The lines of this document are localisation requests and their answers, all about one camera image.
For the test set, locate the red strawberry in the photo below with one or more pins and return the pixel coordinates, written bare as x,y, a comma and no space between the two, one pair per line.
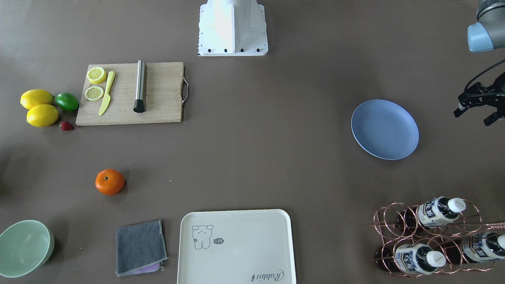
66,126

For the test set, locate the orange fruit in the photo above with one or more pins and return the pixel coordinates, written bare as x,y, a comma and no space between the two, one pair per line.
109,182

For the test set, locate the green bowl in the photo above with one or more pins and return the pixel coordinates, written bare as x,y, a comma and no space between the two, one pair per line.
24,247

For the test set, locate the grey cloth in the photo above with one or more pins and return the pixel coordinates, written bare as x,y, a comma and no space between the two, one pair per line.
140,248

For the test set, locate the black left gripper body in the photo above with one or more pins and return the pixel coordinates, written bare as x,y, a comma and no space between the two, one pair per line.
474,100

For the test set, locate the yellow lemon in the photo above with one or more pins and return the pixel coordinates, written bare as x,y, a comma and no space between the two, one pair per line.
36,97
42,115

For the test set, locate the cream rabbit tray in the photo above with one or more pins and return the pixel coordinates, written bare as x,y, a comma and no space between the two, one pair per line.
236,247

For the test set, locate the lemon slice upper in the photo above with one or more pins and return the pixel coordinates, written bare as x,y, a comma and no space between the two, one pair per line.
96,75

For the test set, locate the dark tea bottle far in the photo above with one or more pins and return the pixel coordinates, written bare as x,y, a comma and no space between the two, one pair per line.
477,248

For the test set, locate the yellow lemon lower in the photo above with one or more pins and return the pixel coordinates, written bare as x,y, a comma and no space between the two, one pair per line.
42,115

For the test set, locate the blue plate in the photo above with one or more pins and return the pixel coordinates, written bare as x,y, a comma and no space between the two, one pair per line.
384,129

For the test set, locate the dark tea bottle near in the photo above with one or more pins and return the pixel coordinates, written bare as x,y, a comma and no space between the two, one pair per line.
410,260

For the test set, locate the wooden cutting board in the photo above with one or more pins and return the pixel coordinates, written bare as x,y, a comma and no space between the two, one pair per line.
163,99

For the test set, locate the yellow plastic knife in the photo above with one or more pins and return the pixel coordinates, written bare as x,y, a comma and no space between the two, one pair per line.
106,96

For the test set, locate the lemon slice lower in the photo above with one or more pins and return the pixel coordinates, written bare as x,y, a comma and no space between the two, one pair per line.
94,93

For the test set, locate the green lime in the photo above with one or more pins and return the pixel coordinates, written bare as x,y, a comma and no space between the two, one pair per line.
67,101

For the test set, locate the copper wire bottle rack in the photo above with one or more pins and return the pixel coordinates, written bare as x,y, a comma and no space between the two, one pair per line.
469,222

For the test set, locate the lemon slice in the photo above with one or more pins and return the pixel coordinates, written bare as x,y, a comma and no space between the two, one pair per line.
96,75
94,93

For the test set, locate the white camera stand base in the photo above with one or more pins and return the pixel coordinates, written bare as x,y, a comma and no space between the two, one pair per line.
232,28

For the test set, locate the yellow lemon upper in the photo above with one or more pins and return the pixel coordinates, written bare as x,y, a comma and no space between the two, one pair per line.
36,97

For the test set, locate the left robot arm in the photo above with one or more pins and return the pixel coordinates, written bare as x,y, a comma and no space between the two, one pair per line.
487,34

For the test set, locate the dark tea bottle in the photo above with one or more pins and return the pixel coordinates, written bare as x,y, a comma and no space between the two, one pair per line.
477,248
436,212
410,260

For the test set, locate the steel muddler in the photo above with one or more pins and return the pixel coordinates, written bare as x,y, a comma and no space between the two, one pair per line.
140,96

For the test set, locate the dark tea bottle middle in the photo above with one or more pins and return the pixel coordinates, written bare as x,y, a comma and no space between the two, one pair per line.
436,212

